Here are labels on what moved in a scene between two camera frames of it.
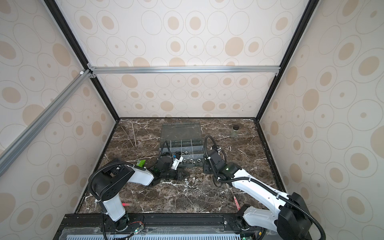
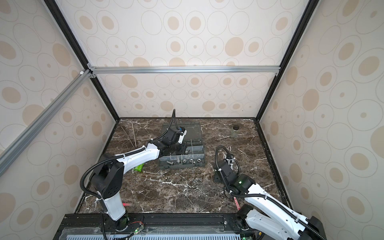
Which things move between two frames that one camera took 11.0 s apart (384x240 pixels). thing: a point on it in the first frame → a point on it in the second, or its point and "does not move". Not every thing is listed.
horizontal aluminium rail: x=185 y=69 does not move
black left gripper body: x=171 y=175 → x=178 y=148
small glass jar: x=234 y=131 does not move
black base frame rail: x=155 y=227 does not move
